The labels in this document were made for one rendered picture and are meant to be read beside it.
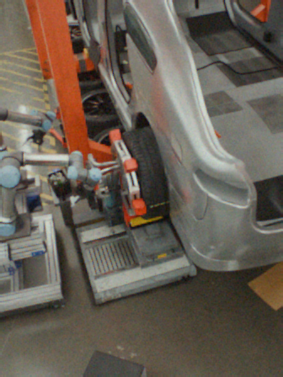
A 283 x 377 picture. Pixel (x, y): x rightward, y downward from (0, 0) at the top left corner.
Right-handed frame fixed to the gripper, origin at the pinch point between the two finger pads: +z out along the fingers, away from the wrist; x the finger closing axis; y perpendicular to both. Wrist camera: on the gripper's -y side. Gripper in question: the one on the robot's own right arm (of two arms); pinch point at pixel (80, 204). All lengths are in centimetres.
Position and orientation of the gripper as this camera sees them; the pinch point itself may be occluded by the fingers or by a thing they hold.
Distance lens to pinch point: 302.2
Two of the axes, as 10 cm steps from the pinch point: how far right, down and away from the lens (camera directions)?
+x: -7.0, 3.8, -6.1
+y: -5.9, -7.9, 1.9
